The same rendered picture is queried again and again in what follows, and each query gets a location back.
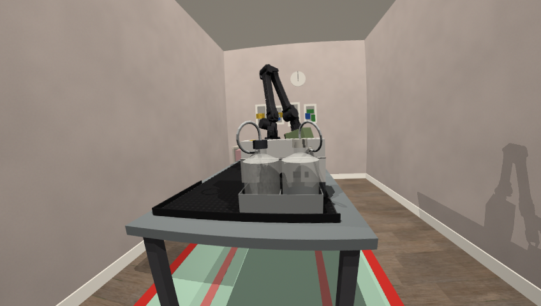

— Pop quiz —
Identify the white plastic bottle with beige cap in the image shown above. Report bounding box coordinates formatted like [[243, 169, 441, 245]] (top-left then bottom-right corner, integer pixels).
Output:
[[281, 138, 319, 194]]

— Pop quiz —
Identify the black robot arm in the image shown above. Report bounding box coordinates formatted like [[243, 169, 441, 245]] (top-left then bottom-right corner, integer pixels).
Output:
[[258, 64, 301, 137]]

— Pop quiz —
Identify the grey two-compartment bottle holder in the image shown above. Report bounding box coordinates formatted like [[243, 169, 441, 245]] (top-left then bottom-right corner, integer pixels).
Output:
[[238, 182, 323, 214]]

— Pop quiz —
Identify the white plastic bottle with black cap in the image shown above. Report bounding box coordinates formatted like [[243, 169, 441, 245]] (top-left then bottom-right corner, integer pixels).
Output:
[[243, 140, 280, 194]]

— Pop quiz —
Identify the black perforated breadboard table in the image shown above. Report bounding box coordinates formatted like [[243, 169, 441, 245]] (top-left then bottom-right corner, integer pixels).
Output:
[[162, 161, 337, 214]]

